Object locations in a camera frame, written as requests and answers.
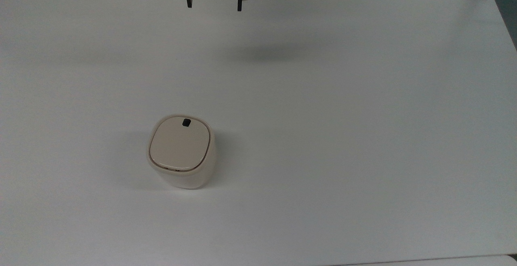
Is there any cream trash bin lid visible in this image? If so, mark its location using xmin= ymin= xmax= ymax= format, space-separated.
xmin=149 ymin=117 xmax=212 ymax=171

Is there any cream ceramic cup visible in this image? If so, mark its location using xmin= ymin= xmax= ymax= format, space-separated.
xmin=146 ymin=114 xmax=216 ymax=190

